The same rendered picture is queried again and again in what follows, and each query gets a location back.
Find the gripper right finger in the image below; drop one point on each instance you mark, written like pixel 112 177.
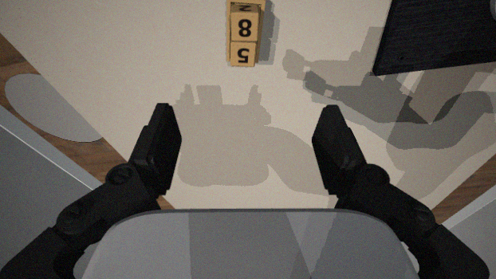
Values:
pixel 365 187

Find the tan number cube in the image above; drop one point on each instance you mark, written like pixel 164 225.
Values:
pixel 244 22
pixel 243 53

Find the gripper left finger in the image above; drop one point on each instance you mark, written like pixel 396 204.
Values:
pixel 150 169

